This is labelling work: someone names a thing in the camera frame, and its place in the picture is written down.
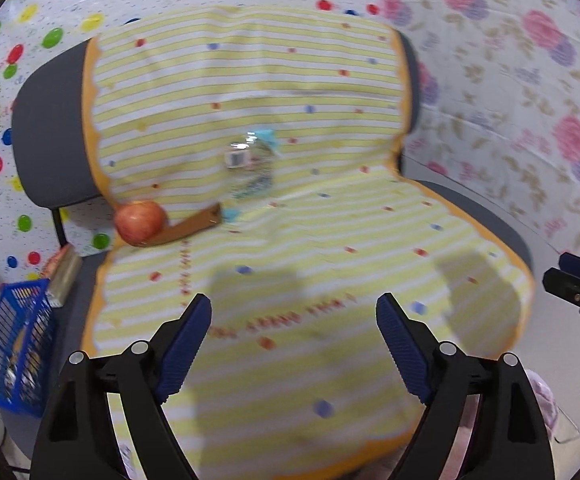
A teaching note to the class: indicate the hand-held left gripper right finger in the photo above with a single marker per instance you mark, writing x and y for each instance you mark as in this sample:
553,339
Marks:
402,350

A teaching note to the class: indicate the brown wooden stick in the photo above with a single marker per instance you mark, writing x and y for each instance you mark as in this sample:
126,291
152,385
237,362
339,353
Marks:
190,225

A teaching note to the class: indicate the clear plastic wrapper blue label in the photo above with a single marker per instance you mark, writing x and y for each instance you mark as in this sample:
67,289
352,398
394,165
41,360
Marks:
250,170

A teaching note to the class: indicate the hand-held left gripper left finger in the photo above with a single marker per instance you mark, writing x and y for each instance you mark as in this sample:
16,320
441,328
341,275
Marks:
185,350

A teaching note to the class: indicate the worn paper stack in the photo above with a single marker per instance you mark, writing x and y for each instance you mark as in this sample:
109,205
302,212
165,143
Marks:
62,277

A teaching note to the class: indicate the grey chair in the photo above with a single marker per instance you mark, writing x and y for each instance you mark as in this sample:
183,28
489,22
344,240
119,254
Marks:
50,135

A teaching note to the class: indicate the blue plastic basket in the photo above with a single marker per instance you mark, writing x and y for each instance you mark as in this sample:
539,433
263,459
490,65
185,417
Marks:
0,320

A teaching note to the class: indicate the yellow striped blanket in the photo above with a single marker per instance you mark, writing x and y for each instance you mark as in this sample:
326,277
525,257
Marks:
295,85

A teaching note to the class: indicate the floral cloth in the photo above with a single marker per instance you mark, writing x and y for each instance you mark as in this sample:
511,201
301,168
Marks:
520,85

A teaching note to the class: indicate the red apple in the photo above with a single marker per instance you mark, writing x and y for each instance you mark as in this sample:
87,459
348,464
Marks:
140,222

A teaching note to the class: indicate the pink plastic bag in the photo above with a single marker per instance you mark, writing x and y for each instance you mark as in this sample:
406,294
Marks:
542,405

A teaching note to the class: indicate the small blue wrapper scrap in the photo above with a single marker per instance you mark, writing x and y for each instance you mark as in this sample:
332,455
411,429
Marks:
229,214

